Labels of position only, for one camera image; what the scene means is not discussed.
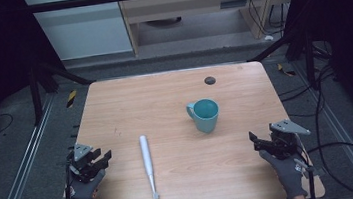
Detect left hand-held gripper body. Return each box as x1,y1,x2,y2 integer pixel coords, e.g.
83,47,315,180
65,140,107,186

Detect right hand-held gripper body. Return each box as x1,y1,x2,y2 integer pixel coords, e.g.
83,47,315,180
266,116,315,162

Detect person's right hand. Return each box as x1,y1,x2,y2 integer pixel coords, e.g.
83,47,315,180
258,145,312,199

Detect person's left hand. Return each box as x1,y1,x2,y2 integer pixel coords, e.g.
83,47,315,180
63,169,110,199

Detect white electric toothbrush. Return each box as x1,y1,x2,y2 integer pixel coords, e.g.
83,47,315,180
138,133,162,199

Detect yellow black tape strip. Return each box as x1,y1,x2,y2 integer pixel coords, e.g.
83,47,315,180
276,61,298,79
64,89,80,110

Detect teal cup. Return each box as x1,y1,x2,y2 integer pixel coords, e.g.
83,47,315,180
185,96,224,137

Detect black metal stand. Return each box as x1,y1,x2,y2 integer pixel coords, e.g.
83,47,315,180
25,53,100,128
245,28,320,98

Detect dark round table grommet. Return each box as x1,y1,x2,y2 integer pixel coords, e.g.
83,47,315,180
203,75,217,87

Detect white cabinet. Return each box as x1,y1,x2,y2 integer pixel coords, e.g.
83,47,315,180
22,0,135,66

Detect light wooden desk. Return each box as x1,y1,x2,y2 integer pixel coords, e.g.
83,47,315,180
114,0,306,58

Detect black floor cables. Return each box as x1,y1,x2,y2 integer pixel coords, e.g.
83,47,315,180
272,39,347,156

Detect aluminium floor rail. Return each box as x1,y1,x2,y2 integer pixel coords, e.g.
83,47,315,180
293,54,353,199
0,93,67,199

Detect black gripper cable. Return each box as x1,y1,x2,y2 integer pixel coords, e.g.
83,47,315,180
299,140,353,199

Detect thin black floor cable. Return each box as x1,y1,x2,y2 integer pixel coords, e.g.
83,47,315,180
0,112,16,136

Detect black hanging cables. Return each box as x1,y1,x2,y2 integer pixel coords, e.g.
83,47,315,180
247,0,293,40

